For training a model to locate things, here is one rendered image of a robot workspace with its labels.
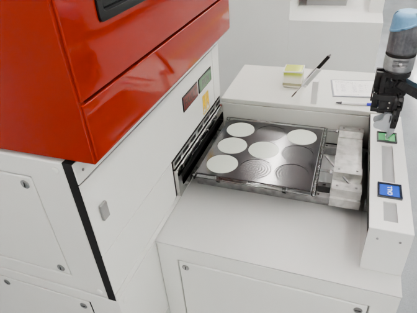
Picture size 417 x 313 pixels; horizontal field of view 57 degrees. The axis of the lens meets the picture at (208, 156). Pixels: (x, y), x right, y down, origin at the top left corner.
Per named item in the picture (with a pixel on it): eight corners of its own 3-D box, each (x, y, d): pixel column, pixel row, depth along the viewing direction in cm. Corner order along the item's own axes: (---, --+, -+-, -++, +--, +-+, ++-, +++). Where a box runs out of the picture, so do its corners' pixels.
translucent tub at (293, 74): (282, 87, 148) (282, 71, 144) (285, 79, 154) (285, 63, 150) (301, 89, 146) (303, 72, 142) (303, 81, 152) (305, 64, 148)
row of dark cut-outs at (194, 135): (172, 169, 111) (171, 162, 110) (218, 102, 145) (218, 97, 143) (174, 169, 111) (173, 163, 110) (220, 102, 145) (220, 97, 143)
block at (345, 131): (337, 136, 132) (339, 129, 130) (338, 131, 135) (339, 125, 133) (362, 140, 129) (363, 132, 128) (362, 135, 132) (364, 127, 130)
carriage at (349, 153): (328, 205, 108) (329, 197, 107) (337, 139, 136) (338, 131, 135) (358, 210, 106) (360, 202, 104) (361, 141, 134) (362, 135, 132)
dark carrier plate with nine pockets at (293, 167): (196, 173, 118) (196, 172, 117) (228, 120, 144) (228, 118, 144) (310, 192, 107) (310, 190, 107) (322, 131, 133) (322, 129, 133)
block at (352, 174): (332, 179, 113) (333, 171, 112) (333, 172, 116) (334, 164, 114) (360, 183, 111) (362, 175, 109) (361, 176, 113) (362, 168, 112)
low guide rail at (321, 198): (197, 183, 125) (197, 176, 124) (199, 179, 127) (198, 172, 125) (358, 210, 110) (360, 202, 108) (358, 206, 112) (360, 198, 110)
